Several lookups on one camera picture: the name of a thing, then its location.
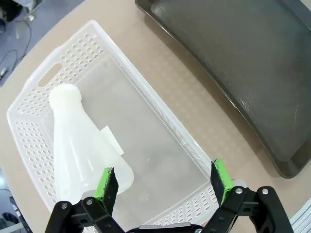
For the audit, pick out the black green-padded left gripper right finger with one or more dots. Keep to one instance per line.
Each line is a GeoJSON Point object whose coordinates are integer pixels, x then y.
{"type": "Point", "coordinates": [222, 184]}

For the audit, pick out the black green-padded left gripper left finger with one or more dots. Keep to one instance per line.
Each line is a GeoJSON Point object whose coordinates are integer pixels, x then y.
{"type": "Point", "coordinates": [108, 191]}

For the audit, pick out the white paper label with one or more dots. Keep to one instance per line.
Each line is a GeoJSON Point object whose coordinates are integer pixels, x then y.
{"type": "Point", "coordinates": [111, 139]}

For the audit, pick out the white plastic flask without band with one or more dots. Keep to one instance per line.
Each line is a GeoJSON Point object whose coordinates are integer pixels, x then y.
{"type": "Point", "coordinates": [73, 136]}

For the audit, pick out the white perforated basket holding flask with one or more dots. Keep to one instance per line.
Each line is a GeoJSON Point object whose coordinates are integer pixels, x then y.
{"type": "Point", "coordinates": [150, 136]}

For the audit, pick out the dark brown plastic tray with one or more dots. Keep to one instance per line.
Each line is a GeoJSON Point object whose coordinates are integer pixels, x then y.
{"type": "Point", "coordinates": [243, 63]}

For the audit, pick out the aluminium frame profile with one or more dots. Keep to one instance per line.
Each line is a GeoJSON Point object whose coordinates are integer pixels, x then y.
{"type": "Point", "coordinates": [302, 218]}

